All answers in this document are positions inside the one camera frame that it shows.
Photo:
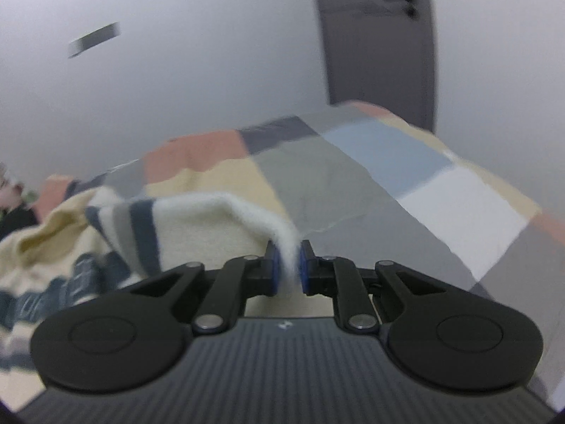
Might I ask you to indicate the patchwork bedspread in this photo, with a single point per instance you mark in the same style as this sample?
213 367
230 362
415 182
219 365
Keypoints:
375 154

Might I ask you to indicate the grey wall fixture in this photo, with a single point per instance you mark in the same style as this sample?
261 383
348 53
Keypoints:
94 39

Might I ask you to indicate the grey door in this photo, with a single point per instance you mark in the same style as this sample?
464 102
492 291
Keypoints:
375 53

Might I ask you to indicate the black garment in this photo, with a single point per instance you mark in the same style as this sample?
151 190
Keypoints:
15 223

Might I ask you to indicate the cream striped sweater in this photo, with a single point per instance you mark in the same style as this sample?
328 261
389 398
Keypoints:
198 229

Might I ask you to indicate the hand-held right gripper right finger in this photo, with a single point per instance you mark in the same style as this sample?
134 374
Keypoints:
303 270

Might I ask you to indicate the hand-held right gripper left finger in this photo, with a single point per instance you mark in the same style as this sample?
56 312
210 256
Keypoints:
274 270

